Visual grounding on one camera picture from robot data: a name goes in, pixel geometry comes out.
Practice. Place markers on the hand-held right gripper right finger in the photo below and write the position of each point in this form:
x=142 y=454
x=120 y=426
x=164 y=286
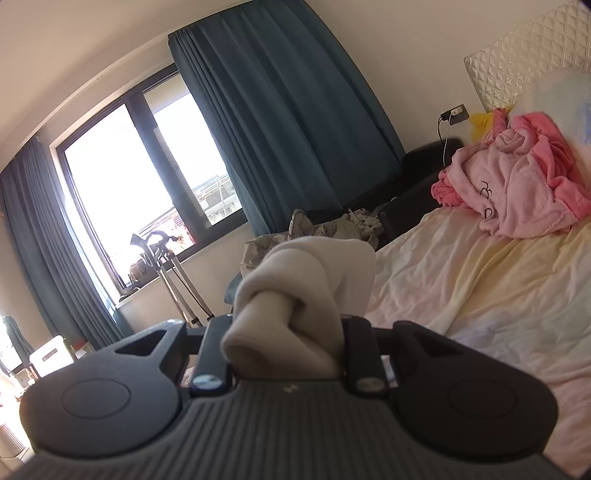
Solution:
x=358 y=339

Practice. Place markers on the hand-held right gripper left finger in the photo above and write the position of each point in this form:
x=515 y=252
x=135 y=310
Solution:
x=214 y=339

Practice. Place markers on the cream pants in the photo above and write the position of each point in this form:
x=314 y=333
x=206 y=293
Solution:
x=304 y=295

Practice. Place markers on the teal cushion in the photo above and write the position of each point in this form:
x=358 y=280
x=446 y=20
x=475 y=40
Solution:
x=232 y=290

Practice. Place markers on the metal crutches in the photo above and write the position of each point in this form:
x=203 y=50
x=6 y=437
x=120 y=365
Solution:
x=178 y=281

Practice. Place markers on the grey quilted jacket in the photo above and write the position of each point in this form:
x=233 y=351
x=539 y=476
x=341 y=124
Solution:
x=328 y=228

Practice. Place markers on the bed with pastel sheet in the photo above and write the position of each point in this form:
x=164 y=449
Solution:
x=485 y=286

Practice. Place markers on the white backed chair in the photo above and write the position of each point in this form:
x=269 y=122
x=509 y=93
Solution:
x=51 y=355

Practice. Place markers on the black sofa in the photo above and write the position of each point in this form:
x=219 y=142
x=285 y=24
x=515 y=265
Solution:
x=415 y=184

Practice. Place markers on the dark framed window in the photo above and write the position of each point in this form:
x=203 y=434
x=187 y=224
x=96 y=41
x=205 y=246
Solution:
x=120 y=184

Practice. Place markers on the blue curtain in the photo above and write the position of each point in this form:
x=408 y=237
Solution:
x=286 y=110
x=51 y=240

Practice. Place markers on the pink fleece robe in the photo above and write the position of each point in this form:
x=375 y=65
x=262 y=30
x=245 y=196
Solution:
x=512 y=194

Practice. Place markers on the white ribbed canister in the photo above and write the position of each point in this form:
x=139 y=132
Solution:
x=10 y=438

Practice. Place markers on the yellow plush toy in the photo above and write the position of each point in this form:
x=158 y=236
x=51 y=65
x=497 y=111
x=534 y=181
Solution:
x=482 y=122

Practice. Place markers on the pale pillow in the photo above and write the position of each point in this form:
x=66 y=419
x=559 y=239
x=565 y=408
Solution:
x=558 y=97

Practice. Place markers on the white quilted headboard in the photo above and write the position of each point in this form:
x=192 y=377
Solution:
x=517 y=64

